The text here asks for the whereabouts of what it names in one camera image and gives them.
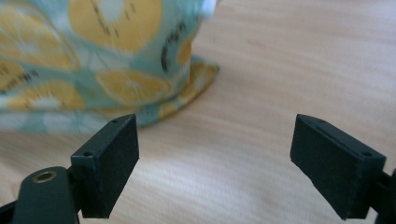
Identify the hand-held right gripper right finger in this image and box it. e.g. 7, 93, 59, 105
290, 113, 387, 221

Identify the lemon print teal cloth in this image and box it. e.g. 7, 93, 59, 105
0, 0, 221, 135

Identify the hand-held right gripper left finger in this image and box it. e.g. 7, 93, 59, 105
70, 113, 140, 219

